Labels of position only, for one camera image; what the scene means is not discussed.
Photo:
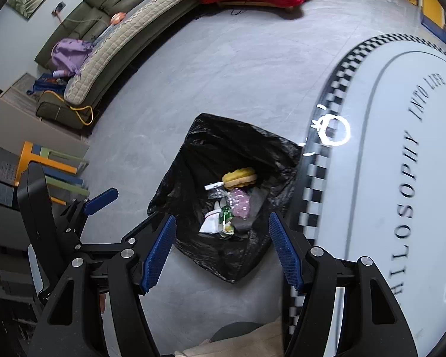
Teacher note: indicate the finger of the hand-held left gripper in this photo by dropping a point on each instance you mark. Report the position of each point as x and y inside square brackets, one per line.
[102, 199]
[133, 236]

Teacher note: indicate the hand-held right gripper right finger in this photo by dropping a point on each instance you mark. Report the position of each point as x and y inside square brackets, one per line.
[286, 253]

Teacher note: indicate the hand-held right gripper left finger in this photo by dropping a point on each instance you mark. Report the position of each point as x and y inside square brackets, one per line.
[158, 256]

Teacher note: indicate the white paper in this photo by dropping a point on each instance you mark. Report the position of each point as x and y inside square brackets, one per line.
[210, 225]

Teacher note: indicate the pink rubber band bag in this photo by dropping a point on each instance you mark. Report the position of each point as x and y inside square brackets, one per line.
[241, 200]

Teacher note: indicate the green snack packet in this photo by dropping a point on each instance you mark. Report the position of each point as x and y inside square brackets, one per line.
[226, 216]

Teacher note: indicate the yellow sponge with dark scourer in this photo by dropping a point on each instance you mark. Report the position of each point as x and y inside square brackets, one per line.
[239, 176]

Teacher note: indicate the small white stick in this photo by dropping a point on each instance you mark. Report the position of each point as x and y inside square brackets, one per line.
[213, 186]

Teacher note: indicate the black trash bag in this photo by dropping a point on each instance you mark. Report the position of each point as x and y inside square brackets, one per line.
[208, 145]

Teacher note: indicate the green stool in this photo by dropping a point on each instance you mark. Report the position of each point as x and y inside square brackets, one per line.
[68, 189]

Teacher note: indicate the dark cabinet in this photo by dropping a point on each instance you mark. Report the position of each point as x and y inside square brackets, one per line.
[0, 200]

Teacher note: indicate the colourful stacked stools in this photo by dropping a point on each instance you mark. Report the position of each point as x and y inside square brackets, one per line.
[29, 152]

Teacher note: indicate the grey side table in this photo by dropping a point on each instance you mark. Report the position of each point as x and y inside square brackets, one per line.
[18, 119]

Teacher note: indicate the person's beige trousers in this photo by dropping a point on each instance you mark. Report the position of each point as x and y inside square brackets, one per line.
[245, 342]

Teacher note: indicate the blue bag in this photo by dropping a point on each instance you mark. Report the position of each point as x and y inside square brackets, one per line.
[48, 84]

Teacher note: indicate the purple backpack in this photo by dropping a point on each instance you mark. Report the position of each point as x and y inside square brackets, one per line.
[70, 55]

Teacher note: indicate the beige quilted sofa mat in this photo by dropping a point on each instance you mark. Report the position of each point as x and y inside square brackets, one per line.
[133, 26]

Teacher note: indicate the pink round toy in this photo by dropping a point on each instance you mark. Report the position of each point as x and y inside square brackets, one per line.
[117, 18]

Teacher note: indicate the yellow toy slide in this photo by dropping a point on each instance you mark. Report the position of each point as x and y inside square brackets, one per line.
[433, 7]

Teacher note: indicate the wall socket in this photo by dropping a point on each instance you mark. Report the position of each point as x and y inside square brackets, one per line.
[59, 8]

